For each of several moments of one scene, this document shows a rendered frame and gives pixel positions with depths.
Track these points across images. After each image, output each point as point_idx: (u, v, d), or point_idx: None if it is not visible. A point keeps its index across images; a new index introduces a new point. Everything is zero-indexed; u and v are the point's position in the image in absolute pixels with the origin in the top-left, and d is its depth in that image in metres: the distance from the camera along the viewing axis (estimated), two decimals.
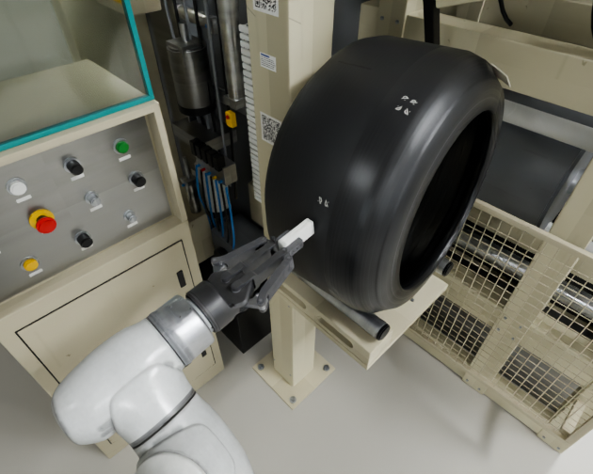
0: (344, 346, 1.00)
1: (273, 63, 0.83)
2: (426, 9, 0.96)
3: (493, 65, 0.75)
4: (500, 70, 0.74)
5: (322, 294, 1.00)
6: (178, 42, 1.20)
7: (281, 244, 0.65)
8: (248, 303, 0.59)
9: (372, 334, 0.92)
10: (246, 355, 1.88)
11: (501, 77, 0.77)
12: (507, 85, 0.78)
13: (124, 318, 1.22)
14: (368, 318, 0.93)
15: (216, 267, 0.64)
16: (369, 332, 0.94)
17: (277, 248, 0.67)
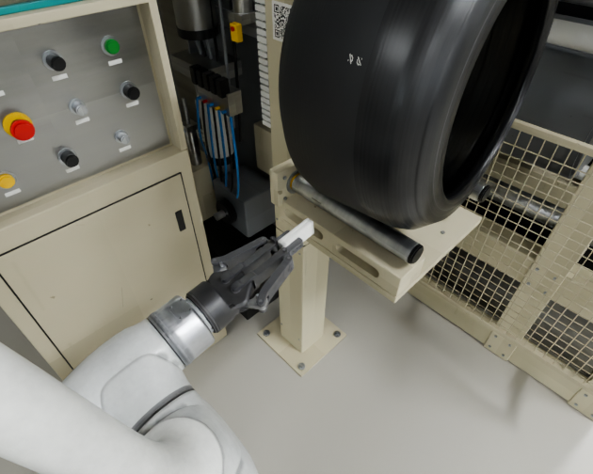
0: (368, 277, 0.87)
1: None
2: None
3: None
4: None
5: (343, 216, 0.87)
6: None
7: (281, 244, 0.65)
8: (248, 304, 0.59)
9: (404, 255, 0.78)
10: (249, 322, 1.74)
11: None
12: None
13: (116, 260, 1.09)
14: (399, 237, 0.80)
15: (216, 267, 0.65)
16: (397, 257, 0.81)
17: (277, 248, 0.67)
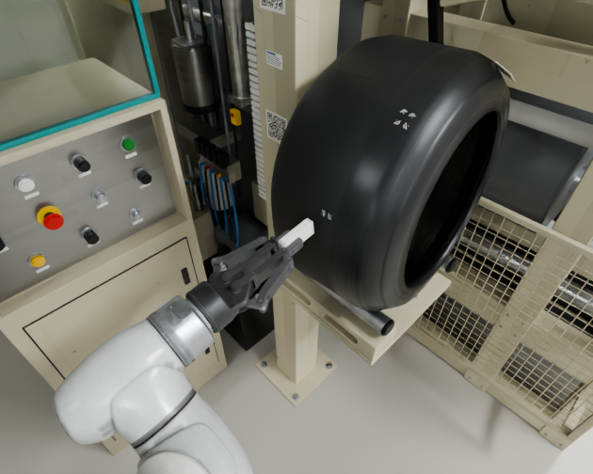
0: (348, 341, 1.01)
1: (280, 60, 0.84)
2: (430, 7, 0.96)
3: (497, 62, 0.73)
4: (504, 67, 0.73)
5: None
6: (183, 40, 1.21)
7: (281, 244, 0.65)
8: (248, 303, 0.60)
9: (382, 321, 0.92)
10: (248, 353, 1.88)
11: (505, 73, 0.76)
12: (512, 80, 0.77)
13: (129, 315, 1.23)
14: (379, 309, 0.95)
15: (216, 267, 0.65)
16: (373, 324, 0.93)
17: (277, 248, 0.67)
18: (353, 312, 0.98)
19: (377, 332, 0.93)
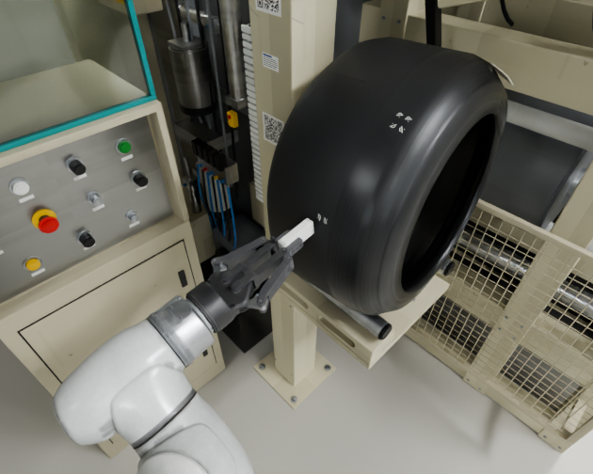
0: (346, 345, 1.01)
1: (276, 63, 0.84)
2: (428, 9, 0.96)
3: (494, 65, 0.73)
4: (501, 70, 0.72)
5: None
6: (180, 42, 1.20)
7: (281, 244, 0.65)
8: (248, 304, 0.59)
9: (379, 324, 0.91)
10: (247, 355, 1.88)
11: (503, 76, 0.75)
12: (509, 83, 0.76)
13: (125, 318, 1.22)
14: (376, 313, 0.94)
15: (216, 267, 0.65)
16: (370, 328, 0.92)
17: (277, 248, 0.67)
18: (350, 316, 0.98)
19: (375, 336, 0.93)
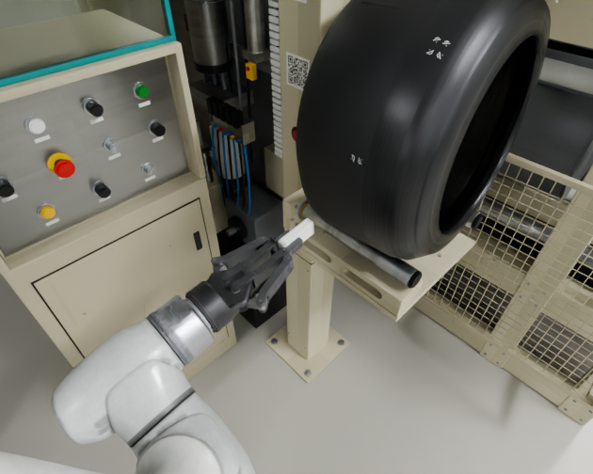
0: (372, 298, 0.97)
1: None
2: None
3: None
4: None
5: None
6: None
7: (281, 244, 0.65)
8: (248, 303, 0.60)
9: (415, 268, 0.90)
10: (258, 330, 1.84)
11: None
12: (553, 0, 0.70)
13: (140, 278, 1.19)
14: None
15: (216, 267, 0.65)
16: (407, 265, 0.89)
17: (277, 248, 0.67)
18: (377, 259, 0.92)
19: (408, 274, 0.88)
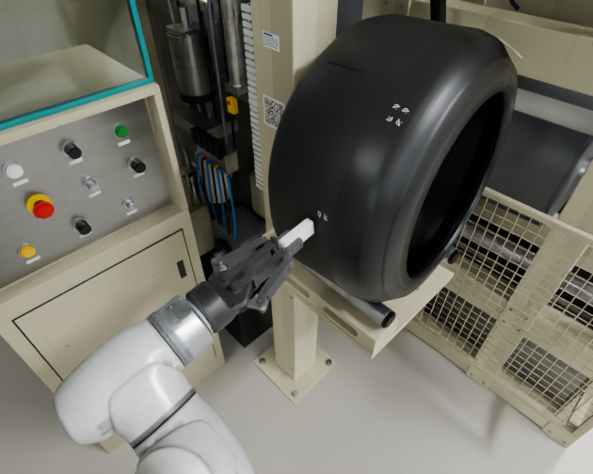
0: (348, 335, 0.98)
1: (276, 42, 0.81)
2: None
3: (501, 39, 0.68)
4: (507, 44, 0.67)
5: None
6: (179, 27, 1.18)
7: (281, 244, 0.65)
8: (248, 304, 0.60)
9: (390, 308, 0.91)
10: (247, 349, 1.85)
11: (510, 49, 0.70)
12: (519, 55, 0.71)
13: (123, 308, 1.20)
14: None
15: (216, 267, 0.65)
16: (380, 306, 0.90)
17: (277, 248, 0.67)
18: (353, 298, 0.93)
19: (382, 315, 0.89)
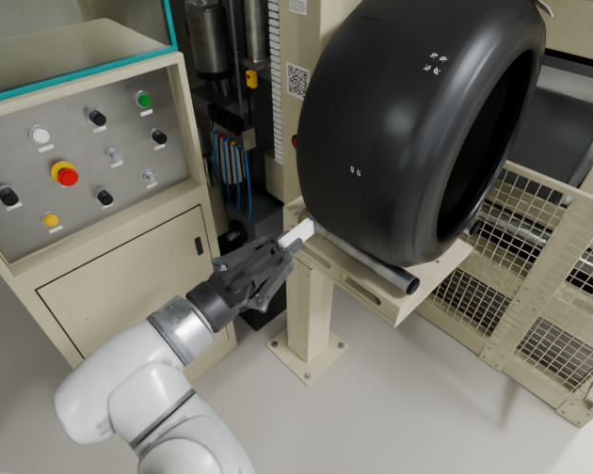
0: (371, 305, 0.98)
1: (303, 6, 0.81)
2: None
3: None
4: (540, 0, 0.67)
5: None
6: (198, 2, 1.18)
7: (281, 244, 0.65)
8: (248, 303, 0.60)
9: (414, 276, 0.91)
10: (258, 333, 1.86)
11: (542, 7, 0.70)
12: (549, 14, 0.71)
13: (142, 284, 1.20)
14: None
15: (216, 267, 0.65)
16: (405, 273, 0.90)
17: (277, 248, 0.67)
18: (376, 266, 0.93)
19: (407, 281, 0.89)
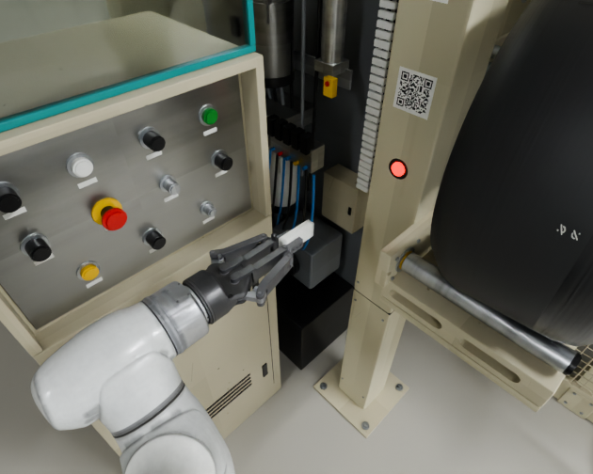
0: (501, 379, 0.76)
1: None
2: None
3: None
4: None
5: None
6: None
7: (282, 241, 0.65)
8: (246, 295, 0.58)
9: (570, 348, 0.69)
10: (303, 371, 1.63)
11: None
12: None
13: None
14: None
15: (214, 260, 0.63)
16: (562, 346, 0.68)
17: (277, 246, 0.66)
18: (518, 334, 0.71)
19: (567, 359, 0.67)
